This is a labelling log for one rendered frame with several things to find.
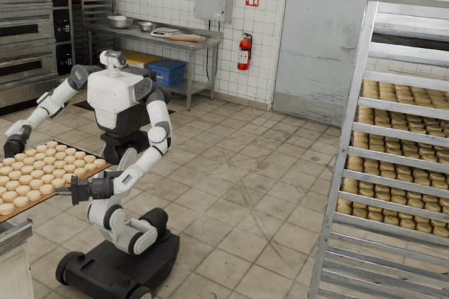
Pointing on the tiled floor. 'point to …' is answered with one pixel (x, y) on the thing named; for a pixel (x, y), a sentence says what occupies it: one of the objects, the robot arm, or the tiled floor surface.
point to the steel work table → (189, 87)
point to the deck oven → (33, 32)
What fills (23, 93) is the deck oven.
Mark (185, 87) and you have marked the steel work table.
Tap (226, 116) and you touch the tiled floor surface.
